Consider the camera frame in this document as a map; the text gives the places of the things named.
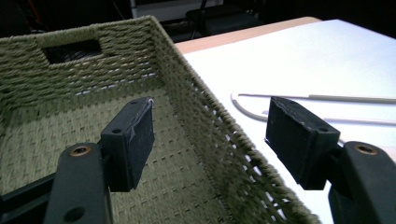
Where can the white table mat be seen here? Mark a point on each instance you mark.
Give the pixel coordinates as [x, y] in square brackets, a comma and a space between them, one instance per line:
[311, 56]

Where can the white clothes hanger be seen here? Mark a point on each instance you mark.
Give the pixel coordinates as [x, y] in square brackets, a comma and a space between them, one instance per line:
[246, 110]

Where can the green woven basket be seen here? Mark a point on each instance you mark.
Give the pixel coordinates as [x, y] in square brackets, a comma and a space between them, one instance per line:
[186, 102]

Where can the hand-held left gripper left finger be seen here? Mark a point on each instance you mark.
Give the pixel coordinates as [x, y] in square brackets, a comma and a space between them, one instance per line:
[127, 146]

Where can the black chair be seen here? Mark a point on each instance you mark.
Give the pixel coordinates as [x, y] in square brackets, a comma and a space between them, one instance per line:
[224, 18]

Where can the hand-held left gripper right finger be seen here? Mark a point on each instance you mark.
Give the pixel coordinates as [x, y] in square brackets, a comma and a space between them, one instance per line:
[295, 140]

